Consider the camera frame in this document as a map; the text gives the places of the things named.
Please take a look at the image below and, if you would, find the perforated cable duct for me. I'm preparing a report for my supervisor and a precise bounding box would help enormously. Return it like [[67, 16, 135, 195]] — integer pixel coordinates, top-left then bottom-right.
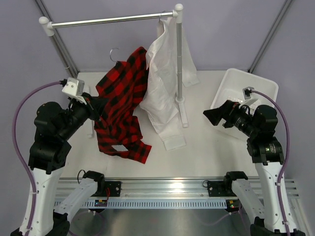
[[53, 198, 228, 209]]

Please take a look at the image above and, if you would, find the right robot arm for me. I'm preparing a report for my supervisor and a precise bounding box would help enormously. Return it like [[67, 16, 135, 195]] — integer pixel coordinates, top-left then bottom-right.
[[203, 100, 305, 236]]

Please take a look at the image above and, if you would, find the red black plaid shirt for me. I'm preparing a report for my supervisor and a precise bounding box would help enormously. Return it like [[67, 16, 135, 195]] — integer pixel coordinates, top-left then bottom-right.
[[94, 47, 152, 164]]

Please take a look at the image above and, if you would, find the aluminium rail frame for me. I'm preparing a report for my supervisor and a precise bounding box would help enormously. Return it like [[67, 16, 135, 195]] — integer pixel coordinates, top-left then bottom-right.
[[56, 178, 299, 199]]

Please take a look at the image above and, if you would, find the white shirt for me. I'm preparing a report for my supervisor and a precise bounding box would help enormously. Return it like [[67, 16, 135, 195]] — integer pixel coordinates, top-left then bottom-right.
[[140, 18, 186, 150]]

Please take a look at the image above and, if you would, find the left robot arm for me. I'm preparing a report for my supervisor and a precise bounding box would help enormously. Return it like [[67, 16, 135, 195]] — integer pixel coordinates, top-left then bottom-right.
[[11, 93, 106, 236]]

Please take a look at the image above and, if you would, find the grey clothes hanger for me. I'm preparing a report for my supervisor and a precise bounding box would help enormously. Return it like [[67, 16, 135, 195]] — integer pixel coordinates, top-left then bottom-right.
[[109, 47, 122, 63]]

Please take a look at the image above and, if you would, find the white metal clothes rack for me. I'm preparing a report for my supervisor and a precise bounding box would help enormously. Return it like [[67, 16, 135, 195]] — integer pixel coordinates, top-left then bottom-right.
[[39, 3, 199, 129]]

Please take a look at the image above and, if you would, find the white plastic basket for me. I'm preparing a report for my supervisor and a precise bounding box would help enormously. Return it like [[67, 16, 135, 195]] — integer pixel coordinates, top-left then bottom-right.
[[203, 68, 279, 143]]

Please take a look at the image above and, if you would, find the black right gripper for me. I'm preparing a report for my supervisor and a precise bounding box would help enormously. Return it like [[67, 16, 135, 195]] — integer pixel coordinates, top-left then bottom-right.
[[203, 100, 258, 137]]

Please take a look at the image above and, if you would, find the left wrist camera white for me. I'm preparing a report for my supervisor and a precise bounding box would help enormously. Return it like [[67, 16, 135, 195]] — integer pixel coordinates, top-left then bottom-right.
[[62, 77, 87, 105]]

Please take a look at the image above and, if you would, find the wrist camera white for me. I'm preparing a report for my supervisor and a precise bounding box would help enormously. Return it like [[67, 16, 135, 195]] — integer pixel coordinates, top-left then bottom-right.
[[62, 77, 87, 105], [239, 87, 258, 108]]

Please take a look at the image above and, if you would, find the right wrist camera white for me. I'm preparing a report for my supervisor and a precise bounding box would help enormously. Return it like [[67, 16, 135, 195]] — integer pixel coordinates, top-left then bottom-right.
[[239, 87, 258, 108]]

